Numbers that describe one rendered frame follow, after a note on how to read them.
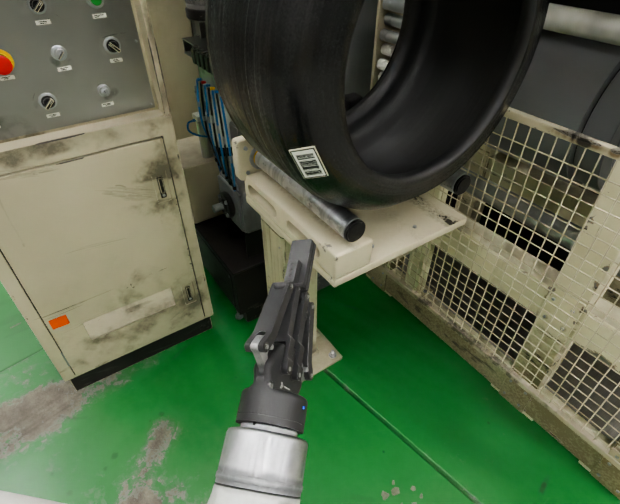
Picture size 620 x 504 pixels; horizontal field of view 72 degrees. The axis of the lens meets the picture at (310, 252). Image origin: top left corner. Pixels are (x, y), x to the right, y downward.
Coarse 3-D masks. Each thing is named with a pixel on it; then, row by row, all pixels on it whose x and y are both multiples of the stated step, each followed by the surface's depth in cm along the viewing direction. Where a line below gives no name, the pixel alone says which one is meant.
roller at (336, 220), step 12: (264, 168) 93; (276, 168) 89; (276, 180) 90; (288, 180) 86; (300, 192) 83; (312, 204) 81; (324, 204) 79; (324, 216) 78; (336, 216) 76; (348, 216) 75; (336, 228) 76; (348, 228) 74; (360, 228) 75; (348, 240) 76
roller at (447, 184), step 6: (456, 174) 87; (462, 174) 87; (450, 180) 87; (456, 180) 86; (462, 180) 86; (468, 180) 87; (444, 186) 89; (450, 186) 87; (456, 186) 86; (462, 186) 87; (468, 186) 88; (456, 192) 87; (462, 192) 88
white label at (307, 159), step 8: (296, 152) 60; (304, 152) 60; (312, 152) 60; (296, 160) 62; (304, 160) 62; (312, 160) 61; (320, 160) 61; (304, 168) 63; (312, 168) 63; (320, 168) 62; (304, 176) 64; (312, 176) 64; (320, 176) 64
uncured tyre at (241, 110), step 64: (256, 0) 52; (320, 0) 48; (448, 0) 88; (512, 0) 78; (256, 64) 55; (320, 64) 52; (448, 64) 92; (512, 64) 75; (256, 128) 64; (320, 128) 57; (384, 128) 98; (448, 128) 90; (320, 192) 69; (384, 192) 72
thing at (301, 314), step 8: (304, 296) 54; (304, 304) 54; (304, 312) 54; (296, 320) 53; (304, 320) 53; (296, 328) 52; (296, 336) 52; (296, 344) 51; (296, 352) 51; (296, 360) 50; (296, 368) 50; (296, 376) 49
